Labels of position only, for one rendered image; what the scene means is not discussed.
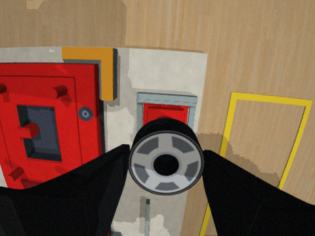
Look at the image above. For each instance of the black wheel with grey hub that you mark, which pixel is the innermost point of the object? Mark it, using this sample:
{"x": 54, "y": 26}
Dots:
{"x": 166, "y": 178}

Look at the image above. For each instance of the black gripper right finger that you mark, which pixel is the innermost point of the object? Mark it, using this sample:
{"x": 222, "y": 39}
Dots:
{"x": 245, "y": 205}

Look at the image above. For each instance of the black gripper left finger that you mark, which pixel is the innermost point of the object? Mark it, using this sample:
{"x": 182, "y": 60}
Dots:
{"x": 81, "y": 202}

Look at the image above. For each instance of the yellow rectangular outline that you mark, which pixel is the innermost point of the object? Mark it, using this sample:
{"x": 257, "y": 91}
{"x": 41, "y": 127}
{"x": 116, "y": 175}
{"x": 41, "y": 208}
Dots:
{"x": 229, "y": 120}

